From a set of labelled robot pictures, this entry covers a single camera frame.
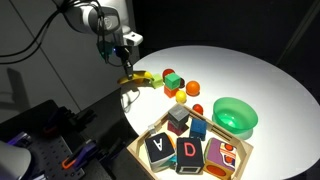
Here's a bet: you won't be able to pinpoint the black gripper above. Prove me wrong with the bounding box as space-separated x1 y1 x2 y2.
114 45 135 80

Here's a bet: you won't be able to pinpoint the yellow banana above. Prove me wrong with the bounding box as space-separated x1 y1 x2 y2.
116 70 154 86

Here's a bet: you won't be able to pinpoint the wooden box tray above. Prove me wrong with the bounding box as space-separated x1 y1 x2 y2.
126 102 254 180

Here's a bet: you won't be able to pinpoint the light green cube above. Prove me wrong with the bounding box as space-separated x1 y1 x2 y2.
150 73 165 90

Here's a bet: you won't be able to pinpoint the red toy tomato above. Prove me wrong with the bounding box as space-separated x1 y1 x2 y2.
161 68 176 81

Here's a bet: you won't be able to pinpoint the dark green cube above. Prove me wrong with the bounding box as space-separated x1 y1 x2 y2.
163 72 182 91

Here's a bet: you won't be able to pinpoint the yellow toy lemon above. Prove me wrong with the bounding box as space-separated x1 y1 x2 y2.
175 89 188 105

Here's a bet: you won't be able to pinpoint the small silver cube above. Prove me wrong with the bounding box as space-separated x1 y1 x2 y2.
147 123 158 135

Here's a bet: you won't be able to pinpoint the orange toy fruit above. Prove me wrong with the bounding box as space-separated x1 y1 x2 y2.
185 80 201 97

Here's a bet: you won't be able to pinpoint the grey cube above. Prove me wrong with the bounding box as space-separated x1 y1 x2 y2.
167 104 191 130

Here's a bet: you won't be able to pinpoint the dark clamp orange tip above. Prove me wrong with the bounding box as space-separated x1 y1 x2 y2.
42 105 98 135

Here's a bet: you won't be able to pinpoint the magenta cube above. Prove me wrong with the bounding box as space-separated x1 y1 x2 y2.
166 120 188 137

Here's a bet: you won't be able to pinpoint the small red toy strawberry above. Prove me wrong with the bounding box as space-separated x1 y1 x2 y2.
192 103 205 116

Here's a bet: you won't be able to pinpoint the black soft cube letter A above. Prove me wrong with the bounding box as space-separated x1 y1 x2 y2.
144 132 177 173

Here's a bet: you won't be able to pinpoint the blue cube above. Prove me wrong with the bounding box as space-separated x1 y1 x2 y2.
188 117 208 142

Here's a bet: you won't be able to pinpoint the purple clamp orange tip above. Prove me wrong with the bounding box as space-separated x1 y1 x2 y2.
60 137 98 170

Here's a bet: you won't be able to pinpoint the black soft cube letter D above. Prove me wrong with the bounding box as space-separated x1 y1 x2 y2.
174 136 205 175

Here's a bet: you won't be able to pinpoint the dark equipment stand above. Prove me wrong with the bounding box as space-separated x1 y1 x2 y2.
0 99 148 180

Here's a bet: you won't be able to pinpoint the green plastic bowl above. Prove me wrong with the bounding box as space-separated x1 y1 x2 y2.
212 96 260 135

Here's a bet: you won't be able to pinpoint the perforated mounting board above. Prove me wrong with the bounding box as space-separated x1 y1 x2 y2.
30 134 86 180

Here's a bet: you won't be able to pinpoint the purple soft cube orange patches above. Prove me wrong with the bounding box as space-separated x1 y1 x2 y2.
203 137 239 180

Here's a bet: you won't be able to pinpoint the grey rounded housing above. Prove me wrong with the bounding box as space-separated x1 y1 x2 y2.
0 139 33 180

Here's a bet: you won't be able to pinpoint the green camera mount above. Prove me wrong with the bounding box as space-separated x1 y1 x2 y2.
97 41 116 63

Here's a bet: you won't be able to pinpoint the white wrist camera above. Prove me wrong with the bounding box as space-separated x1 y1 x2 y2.
122 31 145 47

